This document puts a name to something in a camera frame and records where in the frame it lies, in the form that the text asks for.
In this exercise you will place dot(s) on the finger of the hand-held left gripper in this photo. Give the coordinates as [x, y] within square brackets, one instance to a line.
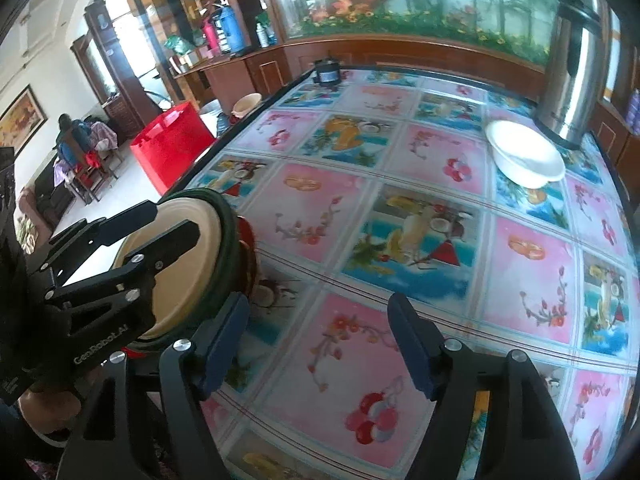
[170, 246]
[120, 222]

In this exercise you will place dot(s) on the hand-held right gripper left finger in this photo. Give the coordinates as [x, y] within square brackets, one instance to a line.
[225, 347]

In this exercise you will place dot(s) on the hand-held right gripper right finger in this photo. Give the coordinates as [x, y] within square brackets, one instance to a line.
[415, 347]

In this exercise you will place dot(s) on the cream white bowl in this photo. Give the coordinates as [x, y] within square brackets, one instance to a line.
[185, 290]

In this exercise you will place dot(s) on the green plastic basin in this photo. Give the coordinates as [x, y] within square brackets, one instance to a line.
[231, 240]

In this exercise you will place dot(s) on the person's left forearm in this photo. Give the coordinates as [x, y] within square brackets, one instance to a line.
[15, 440]

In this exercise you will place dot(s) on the person's left hand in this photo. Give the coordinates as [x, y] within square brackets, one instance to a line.
[42, 410]

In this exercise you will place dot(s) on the wooden chair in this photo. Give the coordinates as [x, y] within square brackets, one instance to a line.
[92, 175]

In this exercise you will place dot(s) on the dark sofa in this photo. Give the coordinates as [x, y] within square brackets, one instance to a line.
[40, 205]

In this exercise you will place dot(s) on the red bag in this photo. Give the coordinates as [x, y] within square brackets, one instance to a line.
[170, 155]

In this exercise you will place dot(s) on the fruit print tablecloth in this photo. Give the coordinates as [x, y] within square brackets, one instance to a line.
[450, 260]

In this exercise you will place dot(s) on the grey metal basin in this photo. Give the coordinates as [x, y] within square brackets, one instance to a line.
[210, 117]

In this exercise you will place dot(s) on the red saucer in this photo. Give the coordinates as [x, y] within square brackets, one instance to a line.
[233, 119]

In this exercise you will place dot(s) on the tall wooden display cabinet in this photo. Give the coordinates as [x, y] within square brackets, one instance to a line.
[120, 70]

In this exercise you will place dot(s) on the green packets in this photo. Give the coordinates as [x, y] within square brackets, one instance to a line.
[177, 46]

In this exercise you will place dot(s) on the red thermos flask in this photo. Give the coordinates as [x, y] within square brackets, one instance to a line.
[211, 37]

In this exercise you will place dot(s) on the blue thermos flask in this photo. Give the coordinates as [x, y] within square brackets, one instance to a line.
[234, 30]

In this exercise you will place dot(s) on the white green bottle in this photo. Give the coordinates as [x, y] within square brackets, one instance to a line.
[261, 35]

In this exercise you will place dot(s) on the small blue bottle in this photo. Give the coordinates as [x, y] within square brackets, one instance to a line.
[271, 36]

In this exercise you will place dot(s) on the small black jar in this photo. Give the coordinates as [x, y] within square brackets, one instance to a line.
[327, 72]

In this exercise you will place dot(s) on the steel thermos jug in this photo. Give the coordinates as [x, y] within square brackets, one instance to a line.
[570, 85]

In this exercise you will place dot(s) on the purple bottle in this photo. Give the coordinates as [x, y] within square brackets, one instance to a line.
[634, 110]

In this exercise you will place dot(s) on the decorative plant aquarium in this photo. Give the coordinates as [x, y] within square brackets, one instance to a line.
[425, 5]

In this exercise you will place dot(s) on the framed wall painting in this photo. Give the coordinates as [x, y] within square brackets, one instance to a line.
[20, 117]

